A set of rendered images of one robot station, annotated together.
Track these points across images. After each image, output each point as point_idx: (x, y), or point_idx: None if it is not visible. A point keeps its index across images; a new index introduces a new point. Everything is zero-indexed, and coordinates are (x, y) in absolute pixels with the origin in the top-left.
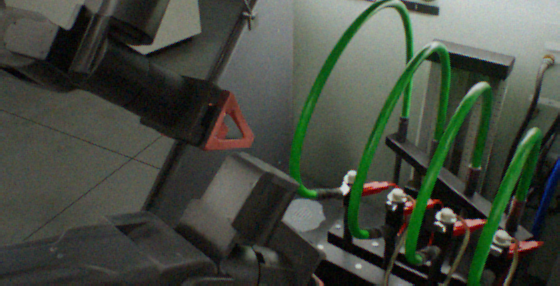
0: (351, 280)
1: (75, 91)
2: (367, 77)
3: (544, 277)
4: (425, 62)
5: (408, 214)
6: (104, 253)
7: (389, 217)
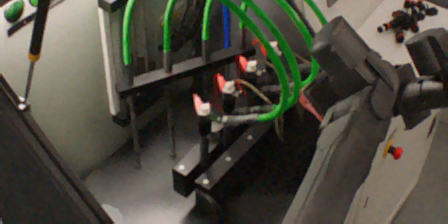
0: (233, 170)
1: None
2: (59, 74)
3: (191, 83)
4: (95, 19)
5: None
6: None
7: (233, 104)
